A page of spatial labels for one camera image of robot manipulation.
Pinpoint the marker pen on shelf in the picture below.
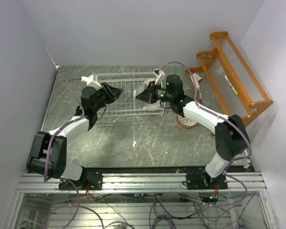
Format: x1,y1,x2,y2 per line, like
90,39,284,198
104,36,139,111
224,75,238,95

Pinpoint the orange wooden shelf rack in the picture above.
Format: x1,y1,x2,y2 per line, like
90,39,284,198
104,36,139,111
186,31,273,126

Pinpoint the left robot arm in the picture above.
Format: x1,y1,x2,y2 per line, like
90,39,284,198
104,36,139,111
26,82,123,189

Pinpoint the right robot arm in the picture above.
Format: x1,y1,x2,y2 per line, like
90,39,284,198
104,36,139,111
134,74,251,189

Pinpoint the grey blue bowl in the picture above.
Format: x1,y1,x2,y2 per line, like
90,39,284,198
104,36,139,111
133,80,149,100

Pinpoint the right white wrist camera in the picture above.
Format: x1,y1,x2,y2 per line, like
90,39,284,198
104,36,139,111
153,69,165,85

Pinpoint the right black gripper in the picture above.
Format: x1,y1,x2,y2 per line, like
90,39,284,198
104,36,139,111
136,81,174,104

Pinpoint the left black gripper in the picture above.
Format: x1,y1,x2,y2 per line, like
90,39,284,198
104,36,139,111
92,82,123,113

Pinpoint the white wire dish rack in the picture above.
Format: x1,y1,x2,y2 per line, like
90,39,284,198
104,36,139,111
93,72,164,117

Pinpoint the white handled bowl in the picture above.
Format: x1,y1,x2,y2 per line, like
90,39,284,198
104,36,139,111
143,101,162,111

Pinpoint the white red small box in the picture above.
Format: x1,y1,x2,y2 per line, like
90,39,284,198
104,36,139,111
193,73,202,83

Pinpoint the beige patterned bowl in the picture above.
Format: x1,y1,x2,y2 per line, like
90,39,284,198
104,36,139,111
176,114,197,130

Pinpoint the aluminium mounting rail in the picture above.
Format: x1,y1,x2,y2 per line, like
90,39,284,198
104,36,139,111
16,172,266,194

